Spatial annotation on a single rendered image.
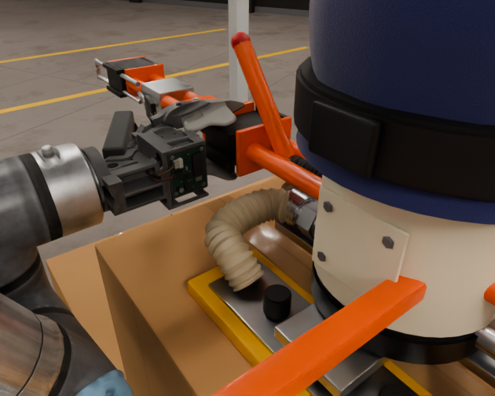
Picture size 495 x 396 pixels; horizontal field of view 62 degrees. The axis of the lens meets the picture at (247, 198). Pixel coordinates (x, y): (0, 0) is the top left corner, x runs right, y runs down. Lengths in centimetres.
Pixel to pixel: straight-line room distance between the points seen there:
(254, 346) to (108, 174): 22
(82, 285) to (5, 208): 80
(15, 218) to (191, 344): 20
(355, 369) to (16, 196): 32
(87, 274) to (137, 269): 70
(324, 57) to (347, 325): 17
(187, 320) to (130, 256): 14
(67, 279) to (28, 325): 89
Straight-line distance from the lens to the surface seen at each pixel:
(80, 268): 125
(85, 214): 43
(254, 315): 43
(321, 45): 28
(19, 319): 34
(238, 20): 358
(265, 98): 49
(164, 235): 58
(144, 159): 47
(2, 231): 42
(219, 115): 50
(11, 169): 43
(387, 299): 30
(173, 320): 46
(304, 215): 47
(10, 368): 33
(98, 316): 110
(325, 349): 26
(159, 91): 68
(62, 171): 42
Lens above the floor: 132
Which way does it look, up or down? 32 degrees down
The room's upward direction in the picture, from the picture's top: 1 degrees clockwise
